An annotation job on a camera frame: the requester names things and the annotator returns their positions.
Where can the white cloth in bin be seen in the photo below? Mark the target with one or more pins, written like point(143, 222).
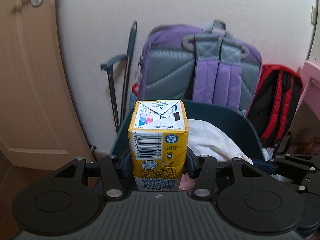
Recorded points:
point(205, 138)

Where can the pink crumpled tissue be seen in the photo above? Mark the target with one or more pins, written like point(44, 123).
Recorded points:
point(187, 183)

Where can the beige wooden door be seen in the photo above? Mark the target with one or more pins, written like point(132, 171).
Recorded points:
point(39, 126)

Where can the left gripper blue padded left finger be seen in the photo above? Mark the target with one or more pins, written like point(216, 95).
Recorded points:
point(127, 163)

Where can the purple grey backpack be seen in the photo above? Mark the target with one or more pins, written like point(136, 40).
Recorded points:
point(206, 65)

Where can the pink table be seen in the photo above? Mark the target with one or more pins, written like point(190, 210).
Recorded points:
point(310, 94)

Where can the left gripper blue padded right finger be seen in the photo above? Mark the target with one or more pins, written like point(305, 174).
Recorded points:
point(192, 164)

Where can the teal trash bin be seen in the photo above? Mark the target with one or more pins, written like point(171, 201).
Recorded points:
point(233, 124)

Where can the red black backpack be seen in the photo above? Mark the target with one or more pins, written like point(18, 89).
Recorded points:
point(275, 103)

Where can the yellow milk carton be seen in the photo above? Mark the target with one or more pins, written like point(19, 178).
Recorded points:
point(158, 137)

